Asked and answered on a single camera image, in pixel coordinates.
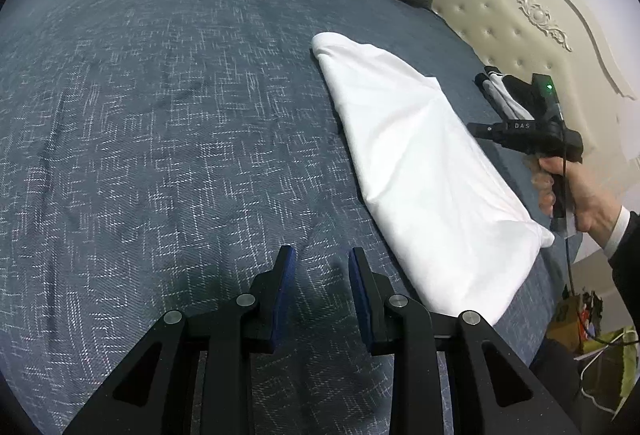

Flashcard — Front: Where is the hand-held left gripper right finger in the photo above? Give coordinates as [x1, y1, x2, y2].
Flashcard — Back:
[348, 246, 583, 435]

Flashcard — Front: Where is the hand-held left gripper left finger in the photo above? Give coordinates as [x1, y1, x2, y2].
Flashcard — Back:
[62, 245, 298, 435]

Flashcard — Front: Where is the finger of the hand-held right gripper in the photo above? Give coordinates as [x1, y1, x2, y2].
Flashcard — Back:
[468, 119, 533, 152]

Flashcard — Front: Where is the white long-sleeve shirt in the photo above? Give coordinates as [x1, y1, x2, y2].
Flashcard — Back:
[311, 31, 556, 327]

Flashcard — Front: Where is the person's right forearm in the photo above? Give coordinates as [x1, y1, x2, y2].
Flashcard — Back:
[589, 206, 640, 331]

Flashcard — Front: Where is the person's right hand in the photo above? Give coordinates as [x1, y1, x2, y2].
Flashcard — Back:
[523, 155, 622, 243]

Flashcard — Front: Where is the black and white garment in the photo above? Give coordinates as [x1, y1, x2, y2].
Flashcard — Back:
[474, 65, 538, 120]

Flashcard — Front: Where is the cream tufted headboard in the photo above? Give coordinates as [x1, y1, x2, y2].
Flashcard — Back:
[422, 0, 640, 266]

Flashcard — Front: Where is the brown cardboard box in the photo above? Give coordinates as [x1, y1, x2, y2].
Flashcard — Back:
[547, 295, 587, 356]

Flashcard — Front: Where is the green plastic bag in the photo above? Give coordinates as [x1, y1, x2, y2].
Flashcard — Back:
[580, 325, 640, 416]

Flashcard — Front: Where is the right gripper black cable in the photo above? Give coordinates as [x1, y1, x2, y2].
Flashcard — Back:
[559, 112, 601, 346]

